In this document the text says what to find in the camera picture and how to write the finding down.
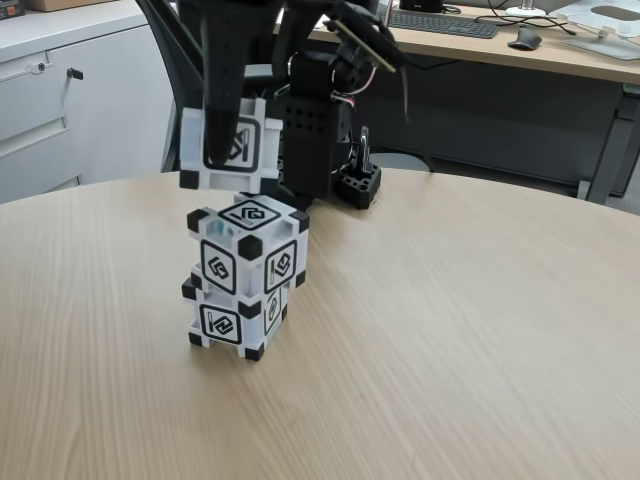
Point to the white cube angular symbol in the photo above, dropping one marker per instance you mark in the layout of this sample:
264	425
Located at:
191	140

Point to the white cube overlapping squares symbol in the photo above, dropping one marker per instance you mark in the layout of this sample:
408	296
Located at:
217	267

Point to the black mesh office chair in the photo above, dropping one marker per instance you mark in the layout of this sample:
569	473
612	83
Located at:
172	65

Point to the white drawer cabinet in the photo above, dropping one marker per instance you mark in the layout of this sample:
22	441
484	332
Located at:
100	125

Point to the black cabinet key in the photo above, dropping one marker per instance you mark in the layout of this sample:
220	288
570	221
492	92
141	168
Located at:
75	74

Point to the dark computer keyboard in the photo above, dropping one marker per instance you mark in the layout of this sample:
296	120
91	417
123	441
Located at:
445	26

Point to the round cabinet lock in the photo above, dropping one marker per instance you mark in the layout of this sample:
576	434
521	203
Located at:
40	66

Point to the grey chair seat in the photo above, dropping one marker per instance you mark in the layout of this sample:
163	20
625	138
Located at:
405	162

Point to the wooden office desk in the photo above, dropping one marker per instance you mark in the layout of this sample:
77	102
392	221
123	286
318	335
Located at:
500	57

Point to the white round stand base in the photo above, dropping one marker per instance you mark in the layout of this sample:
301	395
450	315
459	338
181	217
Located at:
525	10

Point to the dark computer mouse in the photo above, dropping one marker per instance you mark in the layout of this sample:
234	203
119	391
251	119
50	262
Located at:
525	39

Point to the white cube lightning symbol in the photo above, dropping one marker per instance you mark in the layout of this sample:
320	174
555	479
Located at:
220	325

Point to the silver laptop stand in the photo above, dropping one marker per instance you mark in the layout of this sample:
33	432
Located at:
610	35

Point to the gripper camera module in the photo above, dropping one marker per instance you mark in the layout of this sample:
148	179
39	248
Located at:
362	42

